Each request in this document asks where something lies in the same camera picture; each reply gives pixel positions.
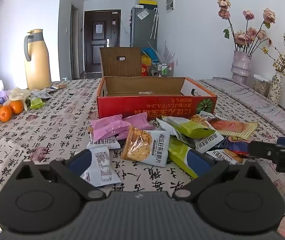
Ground wire storage cart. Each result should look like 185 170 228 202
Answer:
151 60 175 77

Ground orange yellow snack packet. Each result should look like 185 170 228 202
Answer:
207 119 258 141

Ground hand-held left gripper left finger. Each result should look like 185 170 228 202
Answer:
14 149 107 202

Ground red cardboard box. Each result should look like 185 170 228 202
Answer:
97 47 217 119

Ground glass jar with white lid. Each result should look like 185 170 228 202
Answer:
253 74 272 97

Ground grey patterned blanket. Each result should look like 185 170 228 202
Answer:
199 77 285 133

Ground pink snack packet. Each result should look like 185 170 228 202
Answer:
117 130 131 141
91 114 131 142
122 112 150 131

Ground dried lavender bunch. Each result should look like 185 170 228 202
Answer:
158 41 176 63

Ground grey refrigerator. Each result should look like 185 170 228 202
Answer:
130 6 158 49

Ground dried pink roses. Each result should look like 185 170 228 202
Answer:
217 0 276 55

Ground small green snack packet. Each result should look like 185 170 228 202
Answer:
29 97 46 110

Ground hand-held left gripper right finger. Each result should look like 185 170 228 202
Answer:
173 150 268 202

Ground white folded umbrella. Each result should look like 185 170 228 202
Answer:
151 8 159 40

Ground yellow box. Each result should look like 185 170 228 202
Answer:
138 0 158 7

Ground dark blue snack packet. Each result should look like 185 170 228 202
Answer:
215 135 252 157

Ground yellow thermos jug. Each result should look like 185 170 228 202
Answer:
24 29 52 90

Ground lime green snack packet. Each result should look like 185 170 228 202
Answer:
167 137 209 179
161 116 216 138

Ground white crumpled bag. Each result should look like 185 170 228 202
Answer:
8 87 32 111

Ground dark brown entrance door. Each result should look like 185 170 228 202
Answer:
84 10 121 73

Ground purple plastic bag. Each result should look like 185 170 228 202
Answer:
0 89 11 106

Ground small floral vase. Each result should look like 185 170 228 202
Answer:
268 71 283 105

